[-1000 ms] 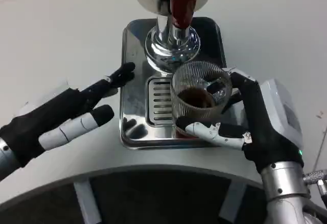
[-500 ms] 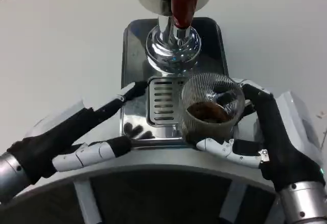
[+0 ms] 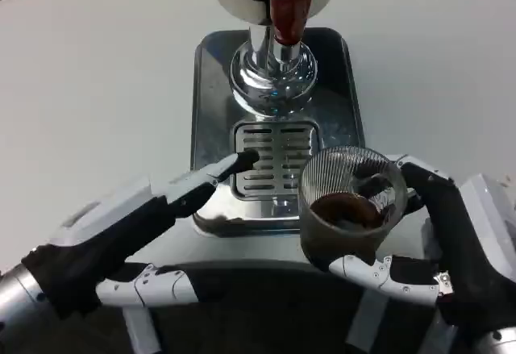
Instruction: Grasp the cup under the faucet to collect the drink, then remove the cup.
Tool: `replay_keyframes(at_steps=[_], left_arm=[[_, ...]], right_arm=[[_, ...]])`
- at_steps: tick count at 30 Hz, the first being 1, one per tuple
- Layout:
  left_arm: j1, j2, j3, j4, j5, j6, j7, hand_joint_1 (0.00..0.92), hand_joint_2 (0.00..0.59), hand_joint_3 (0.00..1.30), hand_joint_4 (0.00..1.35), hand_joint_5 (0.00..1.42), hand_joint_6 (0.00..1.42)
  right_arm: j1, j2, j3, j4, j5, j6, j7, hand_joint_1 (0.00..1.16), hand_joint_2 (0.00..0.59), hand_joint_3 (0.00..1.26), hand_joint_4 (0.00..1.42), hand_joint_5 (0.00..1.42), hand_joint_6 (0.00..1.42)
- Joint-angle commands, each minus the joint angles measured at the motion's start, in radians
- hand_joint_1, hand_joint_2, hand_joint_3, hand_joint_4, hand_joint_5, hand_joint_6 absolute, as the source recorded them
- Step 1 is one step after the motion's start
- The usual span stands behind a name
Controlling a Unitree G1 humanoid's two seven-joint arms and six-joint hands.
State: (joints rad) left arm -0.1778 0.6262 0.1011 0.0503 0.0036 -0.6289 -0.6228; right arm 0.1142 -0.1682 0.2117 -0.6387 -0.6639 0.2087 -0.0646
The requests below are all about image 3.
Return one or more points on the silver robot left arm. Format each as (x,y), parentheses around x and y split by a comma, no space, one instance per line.
(20,309)

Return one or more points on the clear ribbed glass cup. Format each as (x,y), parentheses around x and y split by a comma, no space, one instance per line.
(342,225)

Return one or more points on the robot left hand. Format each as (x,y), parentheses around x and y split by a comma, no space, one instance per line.
(121,225)

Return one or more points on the dark robot torso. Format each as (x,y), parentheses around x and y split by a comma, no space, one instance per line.
(262,321)

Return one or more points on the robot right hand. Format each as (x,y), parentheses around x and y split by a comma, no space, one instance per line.
(475,229)

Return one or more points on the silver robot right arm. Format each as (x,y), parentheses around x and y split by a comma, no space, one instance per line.
(498,340)

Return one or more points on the steel drip tray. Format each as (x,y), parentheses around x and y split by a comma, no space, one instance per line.
(213,100)

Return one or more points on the slotted steel drip grid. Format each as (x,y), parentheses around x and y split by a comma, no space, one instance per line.
(266,136)

